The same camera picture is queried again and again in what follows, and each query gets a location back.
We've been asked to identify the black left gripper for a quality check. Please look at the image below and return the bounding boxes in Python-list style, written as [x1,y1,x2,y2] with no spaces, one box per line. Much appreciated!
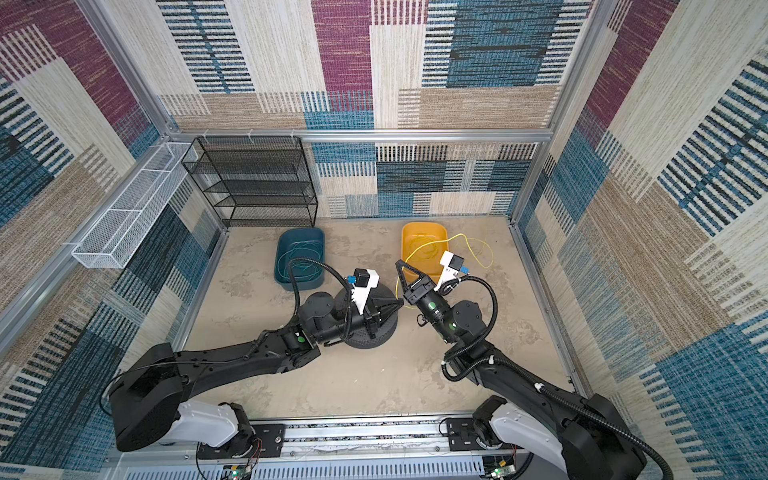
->
[313,296,401,348]

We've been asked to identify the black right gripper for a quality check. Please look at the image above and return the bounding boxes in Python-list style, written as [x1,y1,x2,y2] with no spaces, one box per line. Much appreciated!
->
[397,259,456,343]

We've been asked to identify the yellow plastic bin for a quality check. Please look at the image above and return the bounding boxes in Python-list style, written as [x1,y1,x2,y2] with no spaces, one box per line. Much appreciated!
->
[401,222,449,282]

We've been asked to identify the grey perforated cable spool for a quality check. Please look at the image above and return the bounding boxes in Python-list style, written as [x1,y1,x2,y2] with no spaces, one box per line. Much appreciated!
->
[343,286,397,349]

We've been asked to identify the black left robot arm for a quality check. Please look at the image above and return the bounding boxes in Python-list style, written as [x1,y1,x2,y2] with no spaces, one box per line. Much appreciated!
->
[106,269,403,458]

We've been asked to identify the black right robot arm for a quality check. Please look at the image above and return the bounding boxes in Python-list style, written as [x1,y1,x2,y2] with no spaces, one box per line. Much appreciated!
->
[395,260,674,479]

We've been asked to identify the teal plastic bin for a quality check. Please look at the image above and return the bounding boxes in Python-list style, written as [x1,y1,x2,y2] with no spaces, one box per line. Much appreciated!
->
[274,227,327,292]

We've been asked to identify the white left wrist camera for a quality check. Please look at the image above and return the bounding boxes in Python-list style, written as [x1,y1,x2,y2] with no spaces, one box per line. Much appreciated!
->
[348,268,380,315]

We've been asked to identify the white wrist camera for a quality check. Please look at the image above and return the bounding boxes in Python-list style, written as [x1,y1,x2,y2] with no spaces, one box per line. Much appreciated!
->
[348,268,380,315]
[434,251,469,294]

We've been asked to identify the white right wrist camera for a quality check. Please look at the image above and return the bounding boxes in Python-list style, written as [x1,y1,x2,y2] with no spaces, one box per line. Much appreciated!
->
[434,251,469,294]

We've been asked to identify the green cable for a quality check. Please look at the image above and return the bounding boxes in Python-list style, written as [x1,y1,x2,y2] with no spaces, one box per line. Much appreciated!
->
[277,239,324,283]

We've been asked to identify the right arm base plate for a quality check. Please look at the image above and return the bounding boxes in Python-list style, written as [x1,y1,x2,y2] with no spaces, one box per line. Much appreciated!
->
[446,415,533,452]

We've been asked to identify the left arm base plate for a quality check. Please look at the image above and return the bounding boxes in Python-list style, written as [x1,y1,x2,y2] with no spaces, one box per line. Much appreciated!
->
[196,423,286,460]

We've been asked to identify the black wire mesh shelf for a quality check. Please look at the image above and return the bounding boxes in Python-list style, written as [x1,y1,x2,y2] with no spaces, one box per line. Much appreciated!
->
[181,136,319,228]

